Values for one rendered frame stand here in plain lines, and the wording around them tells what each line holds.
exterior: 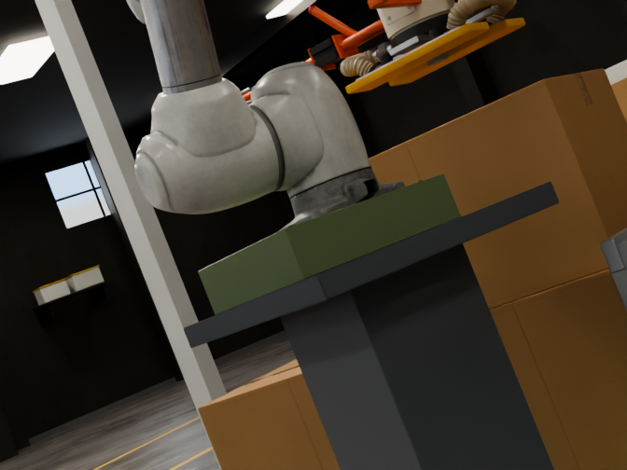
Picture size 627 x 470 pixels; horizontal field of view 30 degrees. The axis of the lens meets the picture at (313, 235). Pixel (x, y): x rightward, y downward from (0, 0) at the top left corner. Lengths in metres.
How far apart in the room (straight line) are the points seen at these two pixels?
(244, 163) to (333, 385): 0.41
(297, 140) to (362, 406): 0.46
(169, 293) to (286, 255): 3.89
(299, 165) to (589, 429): 0.90
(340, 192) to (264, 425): 1.08
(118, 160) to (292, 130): 3.86
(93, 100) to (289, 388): 3.22
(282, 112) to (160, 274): 3.80
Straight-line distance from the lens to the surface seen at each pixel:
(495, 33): 2.69
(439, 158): 2.50
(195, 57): 1.91
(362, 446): 2.02
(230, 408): 2.98
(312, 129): 1.97
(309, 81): 2.01
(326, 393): 2.05
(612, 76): 4.00
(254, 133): 1.93
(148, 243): 5.74
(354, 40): 2.78
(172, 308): 5.73
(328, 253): 1.85
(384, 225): 1.92
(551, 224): 2.43
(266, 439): 2.94
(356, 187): 1.95
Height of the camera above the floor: 0.75
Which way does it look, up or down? 2 degrees up
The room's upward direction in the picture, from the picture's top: 22 degrees counter-clockwise
